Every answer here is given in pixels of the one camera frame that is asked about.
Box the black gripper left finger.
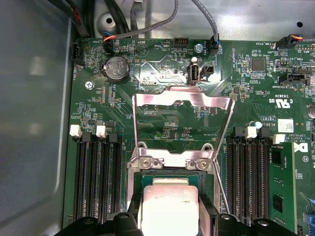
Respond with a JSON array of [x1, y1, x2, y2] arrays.
[[54, 193, 144, 236]]

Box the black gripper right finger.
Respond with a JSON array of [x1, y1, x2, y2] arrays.
[[198, 193, 298, 236]]

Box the thin silver locking lever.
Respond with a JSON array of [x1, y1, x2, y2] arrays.
[[212, 157, 232, 214]]

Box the silver CPU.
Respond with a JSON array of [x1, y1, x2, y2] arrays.
[[140, 174, 204, 236]]

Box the silver socket cover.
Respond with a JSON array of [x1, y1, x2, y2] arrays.
[[132, 85, 236, 170]]

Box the CPU socket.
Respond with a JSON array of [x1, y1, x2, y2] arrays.
[[126, 141, 222, 236]]

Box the RAM slot black latch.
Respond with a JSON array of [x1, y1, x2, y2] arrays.
[[109, 133, 124, 214], [226, 126, 244, 219], [257, 127, 271, 222]]

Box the RAM slot white latch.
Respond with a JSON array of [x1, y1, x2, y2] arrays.
[[272, 134, 286, 146], [95, 124, 111, 222], [242, 125, 258, 221], [69, 124, 87, 223]]

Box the green RAM stick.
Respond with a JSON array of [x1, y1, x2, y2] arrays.
[[269, 144, 298, 233]]

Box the white label sticker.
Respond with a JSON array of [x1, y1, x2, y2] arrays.
[[277, 118, 295, 133]]

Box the green motherboard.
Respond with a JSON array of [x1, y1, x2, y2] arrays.
[[63, 36, 315, 236]]

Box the internal USB port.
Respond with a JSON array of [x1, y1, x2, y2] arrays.
[[188, 62, 200, 86]]

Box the coin cell battery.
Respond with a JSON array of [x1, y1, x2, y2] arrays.
[[100, 56, 131, 84]]

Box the small black connector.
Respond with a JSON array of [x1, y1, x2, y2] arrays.
[[200, 64, 215, 74]]

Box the wide black connector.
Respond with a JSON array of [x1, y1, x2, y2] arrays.
[[279, 73, 308, 86]]

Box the black PC case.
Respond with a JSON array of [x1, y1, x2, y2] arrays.
[[0, 0, 315, 236]]

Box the black square chip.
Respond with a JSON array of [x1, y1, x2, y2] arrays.
[[252, 58, 266, 72]]

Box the black fan header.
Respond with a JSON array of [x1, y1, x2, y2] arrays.
[[70, 41, 81, 61]]

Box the black pin header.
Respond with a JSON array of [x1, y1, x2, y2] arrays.
[[173, 37, 189, 49]]

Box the black fan connector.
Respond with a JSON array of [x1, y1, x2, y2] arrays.
[[275, 34, 304, 50]]

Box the grey sleeved cable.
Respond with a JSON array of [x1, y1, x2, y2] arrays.
[[190, 0, 224, 57], [102, 0, 179, 54]]

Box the black cable bundle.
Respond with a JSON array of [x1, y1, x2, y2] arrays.
[[46, 0, 95, 37]]

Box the thick black cable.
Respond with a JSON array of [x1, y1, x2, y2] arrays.
[[103, 0, 131, 35]]

